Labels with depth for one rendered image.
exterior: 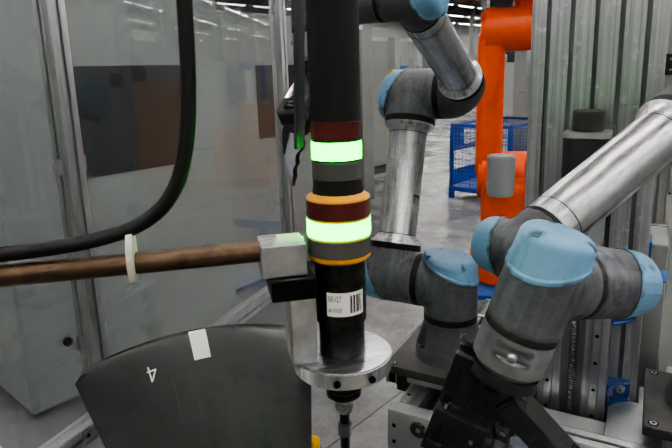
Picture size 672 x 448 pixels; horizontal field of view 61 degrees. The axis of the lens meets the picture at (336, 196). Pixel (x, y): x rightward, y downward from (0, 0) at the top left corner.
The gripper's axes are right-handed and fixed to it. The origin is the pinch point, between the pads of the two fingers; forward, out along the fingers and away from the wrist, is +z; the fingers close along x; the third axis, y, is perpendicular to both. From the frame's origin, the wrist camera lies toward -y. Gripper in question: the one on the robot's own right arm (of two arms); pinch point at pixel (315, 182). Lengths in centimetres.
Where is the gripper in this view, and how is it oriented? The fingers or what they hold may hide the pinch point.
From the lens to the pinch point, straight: 95.5
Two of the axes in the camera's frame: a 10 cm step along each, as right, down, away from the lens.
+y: 3.8, -2.1, 9.0
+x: -9.2, -0.5, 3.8
